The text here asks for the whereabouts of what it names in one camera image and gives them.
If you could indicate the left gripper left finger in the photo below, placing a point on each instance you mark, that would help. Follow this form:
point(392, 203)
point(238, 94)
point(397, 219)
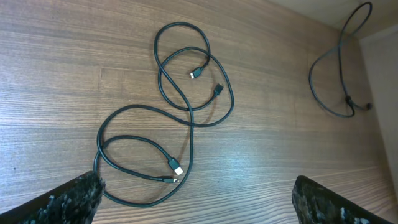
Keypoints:
point(74, 202)

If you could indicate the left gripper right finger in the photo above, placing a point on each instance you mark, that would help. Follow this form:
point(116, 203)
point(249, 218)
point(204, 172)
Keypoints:
point(314, 203)

